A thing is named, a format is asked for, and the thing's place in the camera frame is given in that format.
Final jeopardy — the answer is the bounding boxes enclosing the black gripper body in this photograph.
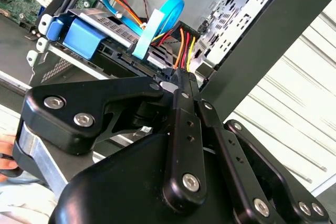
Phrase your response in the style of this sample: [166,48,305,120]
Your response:
[48,133,250,224]

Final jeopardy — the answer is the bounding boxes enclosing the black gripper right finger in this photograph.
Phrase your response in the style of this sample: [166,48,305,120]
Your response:
[195,102,330,224]

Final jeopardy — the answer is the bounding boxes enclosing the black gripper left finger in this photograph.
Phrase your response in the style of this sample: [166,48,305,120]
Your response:
[13,69,208,212]

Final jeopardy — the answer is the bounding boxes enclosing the hard disk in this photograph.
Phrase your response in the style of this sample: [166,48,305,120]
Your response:
[46,8,176,80]

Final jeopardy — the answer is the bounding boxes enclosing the black power connector wire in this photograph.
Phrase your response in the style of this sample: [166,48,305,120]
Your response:
[151,20,202,83]

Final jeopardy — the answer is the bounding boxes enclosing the person's bare hand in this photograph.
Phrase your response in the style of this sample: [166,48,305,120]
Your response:
[0,133,19,172]

